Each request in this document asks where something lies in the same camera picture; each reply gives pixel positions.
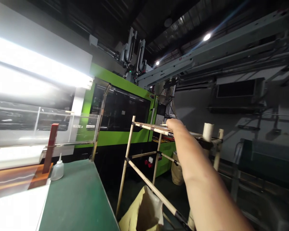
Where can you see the person's right hand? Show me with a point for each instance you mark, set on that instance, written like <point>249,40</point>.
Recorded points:
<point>175,125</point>

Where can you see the standing brown paper sack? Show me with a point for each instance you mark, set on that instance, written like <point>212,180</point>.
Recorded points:
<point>177,172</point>

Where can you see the green injection moulding machine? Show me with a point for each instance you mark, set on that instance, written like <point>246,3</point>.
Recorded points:
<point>125,113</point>

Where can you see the grey gantry robot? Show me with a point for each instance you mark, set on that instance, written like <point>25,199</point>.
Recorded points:
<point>163,67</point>

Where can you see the cream pipe rack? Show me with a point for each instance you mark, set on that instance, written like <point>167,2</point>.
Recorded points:
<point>144,175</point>

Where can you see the round ceiling light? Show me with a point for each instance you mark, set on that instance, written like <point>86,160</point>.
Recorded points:
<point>157,63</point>
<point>206,36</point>

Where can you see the open brown paper sack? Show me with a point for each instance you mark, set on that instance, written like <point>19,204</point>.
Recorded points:
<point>144,211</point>

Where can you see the dark grey machine housing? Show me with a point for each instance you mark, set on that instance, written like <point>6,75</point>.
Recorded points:
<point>267,156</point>

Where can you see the green table mat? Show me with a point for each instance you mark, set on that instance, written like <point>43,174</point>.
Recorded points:
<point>77,199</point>

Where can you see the clear acrylic guard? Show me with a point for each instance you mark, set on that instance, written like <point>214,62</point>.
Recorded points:
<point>50,130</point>

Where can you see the clear squeeze bottle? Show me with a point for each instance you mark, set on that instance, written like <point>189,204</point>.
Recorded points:
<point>57,170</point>

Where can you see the fluorescent tube lamp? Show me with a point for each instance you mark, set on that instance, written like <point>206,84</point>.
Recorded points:
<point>33,65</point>

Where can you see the white sheet roll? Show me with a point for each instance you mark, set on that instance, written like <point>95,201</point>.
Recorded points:
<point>16,157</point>

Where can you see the brown glossy plate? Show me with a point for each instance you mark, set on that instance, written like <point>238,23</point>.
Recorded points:
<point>12,179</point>

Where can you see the white flat panel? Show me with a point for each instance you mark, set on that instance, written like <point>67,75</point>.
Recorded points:
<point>16,211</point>

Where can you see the wall air unit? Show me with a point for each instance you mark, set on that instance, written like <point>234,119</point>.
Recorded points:
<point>238,93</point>

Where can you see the red square post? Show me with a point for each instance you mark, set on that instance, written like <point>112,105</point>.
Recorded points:
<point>50,149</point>

